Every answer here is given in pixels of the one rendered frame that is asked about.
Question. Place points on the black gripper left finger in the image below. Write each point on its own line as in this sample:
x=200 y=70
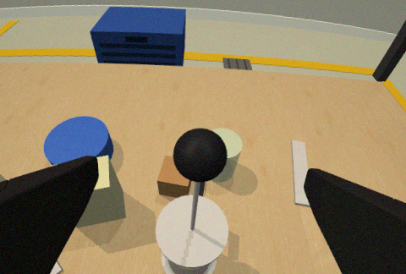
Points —
x=39 y=211

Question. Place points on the glass french press with plunger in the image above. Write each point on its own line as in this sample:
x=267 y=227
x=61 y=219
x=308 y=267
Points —
x=192 y=231

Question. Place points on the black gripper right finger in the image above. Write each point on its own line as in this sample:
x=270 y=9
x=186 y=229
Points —
x=365 y=230

